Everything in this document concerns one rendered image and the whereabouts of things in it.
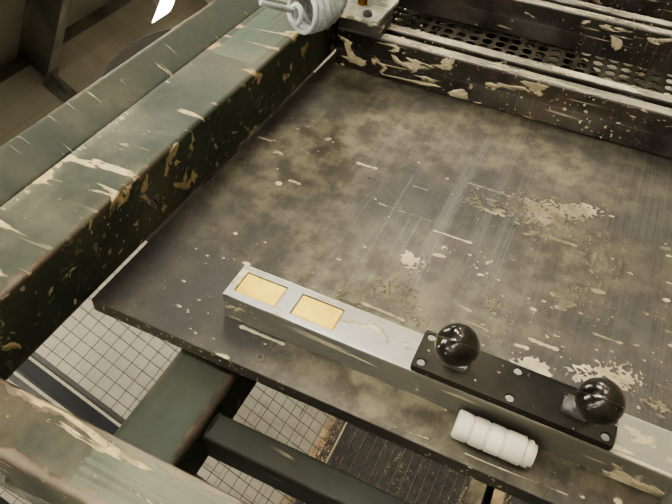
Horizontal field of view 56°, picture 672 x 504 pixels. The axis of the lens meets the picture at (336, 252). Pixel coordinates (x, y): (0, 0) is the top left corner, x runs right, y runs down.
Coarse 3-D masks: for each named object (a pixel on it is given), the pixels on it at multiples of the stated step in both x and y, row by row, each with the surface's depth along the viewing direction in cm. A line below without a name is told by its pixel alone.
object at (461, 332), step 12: (456, 324) 53; (444, 336) 53; (456, 336) 52; (468, 336) 52; (444, 348) 52; (456, 348) 52; (468, 348) 52; (444, 360) 53; (456, 360) 52; (468, 360) 52
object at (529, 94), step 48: (384, 0) 108; (336, 48) 111; (384, 48) 107; (432, 48) 104; (480, 48) 105; (480, 96) 105; (528, 96) 101; (576, 96) 98; (624, 96) 96; (624, 144) 99
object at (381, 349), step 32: (288, 288) 70; (256, 320) 70; (288, 320) 67; (352, 320) 68; (384, 320) 68; (320, 352) 69; (352, 352) 66; (384, 352) 65; (416, 384) 65; (480, 416) 63; (512, 416) 61; (544, 448) 62; (576, 448) 60; (640, 448) 59; (640, 480) 59
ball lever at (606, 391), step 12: (588, 384) 50; (600, 384) 50; (612, 384) 50; (564, 396) 61; (576, 396) 51; (588, 396) 49; (600, 396) 49; (612, 396) 49; (624, 396) 50; (564, 408) 60; (576, 408) 58; (588, 408) 49; (600, 408) 49; (612, 408) 49; (624, 408) 49; (588, 420) 50; (600, 420) 49; (612, 420) 49
